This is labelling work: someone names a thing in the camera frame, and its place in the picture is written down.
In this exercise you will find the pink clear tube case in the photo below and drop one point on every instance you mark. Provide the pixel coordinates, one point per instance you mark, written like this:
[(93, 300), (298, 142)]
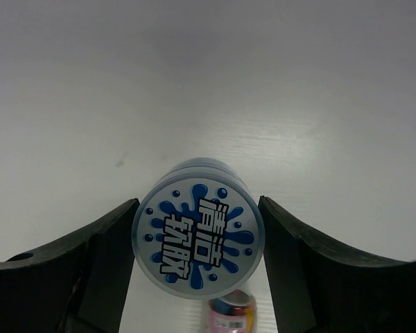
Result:
[(234, 312)]

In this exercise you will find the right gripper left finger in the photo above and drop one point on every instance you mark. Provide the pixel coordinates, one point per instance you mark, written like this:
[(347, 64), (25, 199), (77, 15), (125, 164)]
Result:
[(77, 283)]

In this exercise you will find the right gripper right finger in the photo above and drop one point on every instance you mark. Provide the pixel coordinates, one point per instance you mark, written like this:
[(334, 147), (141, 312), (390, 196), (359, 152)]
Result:
[(320, 284)]

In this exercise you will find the blue slime jar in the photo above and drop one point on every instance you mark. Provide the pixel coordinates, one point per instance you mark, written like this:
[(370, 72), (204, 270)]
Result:
[(198, 234)]

